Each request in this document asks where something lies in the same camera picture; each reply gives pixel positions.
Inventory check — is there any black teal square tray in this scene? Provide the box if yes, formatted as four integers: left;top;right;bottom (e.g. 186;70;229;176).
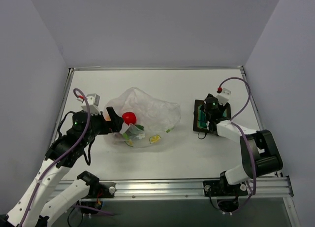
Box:
193;99;231;133

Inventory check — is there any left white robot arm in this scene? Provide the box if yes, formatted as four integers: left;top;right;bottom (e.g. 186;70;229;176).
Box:
0;106;125;227

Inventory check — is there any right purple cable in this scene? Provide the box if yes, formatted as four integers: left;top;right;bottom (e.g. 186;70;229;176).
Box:
217;77;257;196

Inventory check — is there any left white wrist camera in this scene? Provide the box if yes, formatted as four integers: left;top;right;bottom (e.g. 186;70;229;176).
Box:
81;94;101;115

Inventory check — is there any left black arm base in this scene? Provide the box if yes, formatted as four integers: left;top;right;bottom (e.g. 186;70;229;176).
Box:
88;182;116;198

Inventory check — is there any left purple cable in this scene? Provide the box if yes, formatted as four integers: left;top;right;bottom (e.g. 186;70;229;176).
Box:
17;88;90;227

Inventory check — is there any translucent printed plastic bag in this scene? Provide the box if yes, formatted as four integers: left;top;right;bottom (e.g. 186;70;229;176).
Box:
104;87;181;149

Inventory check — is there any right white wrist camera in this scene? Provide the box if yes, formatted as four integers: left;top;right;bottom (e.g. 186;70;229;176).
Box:
216;87;231;106

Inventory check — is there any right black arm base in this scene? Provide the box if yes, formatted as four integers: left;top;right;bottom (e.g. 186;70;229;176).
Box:
203;179;249;197

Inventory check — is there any red fake apple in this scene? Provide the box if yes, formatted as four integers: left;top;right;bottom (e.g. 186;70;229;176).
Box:
122;112;137;125

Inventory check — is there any aluminium front rail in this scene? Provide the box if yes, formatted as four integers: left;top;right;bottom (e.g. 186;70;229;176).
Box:
100;176;293;201

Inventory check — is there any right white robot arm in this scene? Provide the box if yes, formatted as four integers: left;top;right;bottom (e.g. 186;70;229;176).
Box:
201;94;283;194

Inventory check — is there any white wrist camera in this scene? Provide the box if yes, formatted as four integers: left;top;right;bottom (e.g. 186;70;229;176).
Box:
81;94;101;115
216;87;231;106

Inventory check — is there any purple cable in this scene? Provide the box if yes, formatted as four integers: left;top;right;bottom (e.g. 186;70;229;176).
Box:
217;77;257;196
17;88;90;227

